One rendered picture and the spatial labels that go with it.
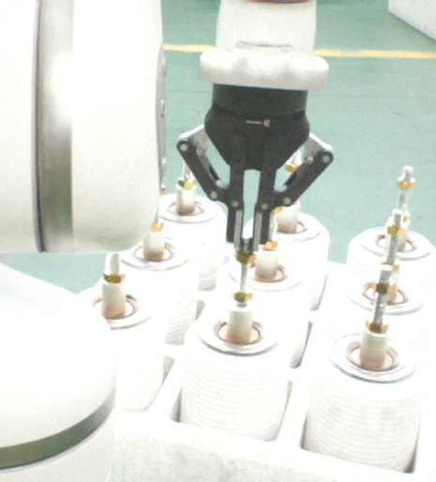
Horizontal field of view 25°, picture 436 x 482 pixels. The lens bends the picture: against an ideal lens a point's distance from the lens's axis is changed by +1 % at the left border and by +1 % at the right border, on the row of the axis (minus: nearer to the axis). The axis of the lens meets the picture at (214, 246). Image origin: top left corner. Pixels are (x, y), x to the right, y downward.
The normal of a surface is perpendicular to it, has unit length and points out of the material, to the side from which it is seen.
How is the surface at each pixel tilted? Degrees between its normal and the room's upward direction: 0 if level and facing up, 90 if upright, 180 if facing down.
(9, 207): 109
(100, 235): 123
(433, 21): 90
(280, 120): 90
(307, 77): 90
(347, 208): 0
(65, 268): 0
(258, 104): 90
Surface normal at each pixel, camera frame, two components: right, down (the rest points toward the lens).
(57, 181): 0.11, 0.45
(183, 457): -0.25, 0.42
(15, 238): 0.03, 0.90
